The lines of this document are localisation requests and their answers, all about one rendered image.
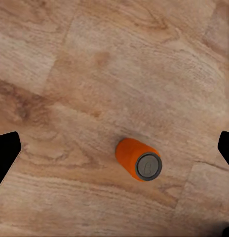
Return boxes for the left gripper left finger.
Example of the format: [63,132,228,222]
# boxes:
[0,131,21,183]

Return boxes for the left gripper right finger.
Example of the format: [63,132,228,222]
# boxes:
[218,131,229,164]

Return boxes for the can of soda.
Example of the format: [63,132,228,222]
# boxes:
[115,138,162,181]

